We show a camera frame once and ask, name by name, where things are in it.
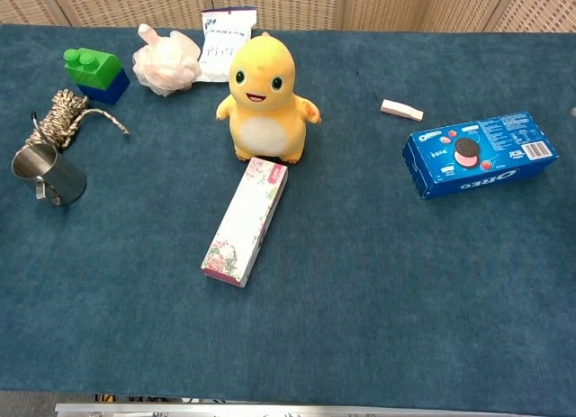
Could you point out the silver metal frame rail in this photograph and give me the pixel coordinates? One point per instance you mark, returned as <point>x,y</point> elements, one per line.
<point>270,410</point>

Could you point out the white mesh bath sponge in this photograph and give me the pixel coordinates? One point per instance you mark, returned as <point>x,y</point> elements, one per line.
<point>166,63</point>

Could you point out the yellow plush dinosaur toy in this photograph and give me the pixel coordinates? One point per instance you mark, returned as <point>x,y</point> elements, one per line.
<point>265,102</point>

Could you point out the blue plastic building block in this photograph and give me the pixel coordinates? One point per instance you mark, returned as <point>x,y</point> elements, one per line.
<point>108,90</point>

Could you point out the woven rattan folding screen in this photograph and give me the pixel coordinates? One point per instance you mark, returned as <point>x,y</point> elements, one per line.
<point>315,5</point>

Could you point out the green toy building block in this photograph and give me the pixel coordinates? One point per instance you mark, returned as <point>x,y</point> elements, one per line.
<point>92,68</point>

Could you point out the blue Oreo cookie box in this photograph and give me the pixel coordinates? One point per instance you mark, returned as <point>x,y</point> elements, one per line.
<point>479,156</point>

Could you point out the white printed plastic pouch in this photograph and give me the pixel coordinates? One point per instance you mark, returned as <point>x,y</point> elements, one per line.
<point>220,43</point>

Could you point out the stainless steel mug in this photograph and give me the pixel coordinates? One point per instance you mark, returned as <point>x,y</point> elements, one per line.
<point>51,174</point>

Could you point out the long floral white box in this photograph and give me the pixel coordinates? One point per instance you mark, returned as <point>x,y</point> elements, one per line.
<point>245,223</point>

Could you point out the blue felt table cloth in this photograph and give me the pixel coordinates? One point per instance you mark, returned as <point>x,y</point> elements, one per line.
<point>360,277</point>

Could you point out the small pink white eraser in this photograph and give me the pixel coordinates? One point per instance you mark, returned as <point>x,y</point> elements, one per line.
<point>400,109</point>

